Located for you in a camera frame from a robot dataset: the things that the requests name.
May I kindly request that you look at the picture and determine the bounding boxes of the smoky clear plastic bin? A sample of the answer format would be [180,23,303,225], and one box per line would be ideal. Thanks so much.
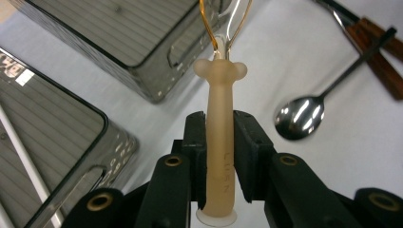
[0,47,141,228]
[9,0,234,105]

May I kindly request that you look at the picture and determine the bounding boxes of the wooden handled knife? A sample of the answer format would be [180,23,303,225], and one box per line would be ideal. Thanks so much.
[312,0,403,102]

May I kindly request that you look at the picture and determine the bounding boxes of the steel spoon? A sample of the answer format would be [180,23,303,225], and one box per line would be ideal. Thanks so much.
[274,27,397,142]

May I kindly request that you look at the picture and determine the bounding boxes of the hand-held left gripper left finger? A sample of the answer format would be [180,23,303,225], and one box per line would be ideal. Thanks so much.
[134,110,207,228]

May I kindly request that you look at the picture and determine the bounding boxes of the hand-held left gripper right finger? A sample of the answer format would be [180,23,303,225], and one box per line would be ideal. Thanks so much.
[233,109,362,228]

